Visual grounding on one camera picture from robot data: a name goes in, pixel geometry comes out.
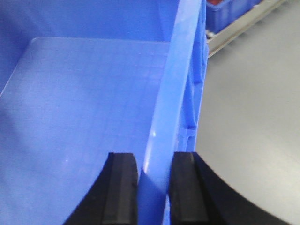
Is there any blue bin with red items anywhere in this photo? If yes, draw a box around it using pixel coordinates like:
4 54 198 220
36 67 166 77
206 0 261 34

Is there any metal shelf rail background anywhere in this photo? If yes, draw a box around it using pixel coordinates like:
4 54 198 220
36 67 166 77
207 0 286 58

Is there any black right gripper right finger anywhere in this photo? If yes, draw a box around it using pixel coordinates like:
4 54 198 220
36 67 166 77
167 151 277 225

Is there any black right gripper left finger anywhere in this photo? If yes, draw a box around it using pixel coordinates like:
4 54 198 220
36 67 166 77
65 152 138 225

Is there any large blue plastic bin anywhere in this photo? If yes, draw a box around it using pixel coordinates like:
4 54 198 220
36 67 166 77
0 0 208 225

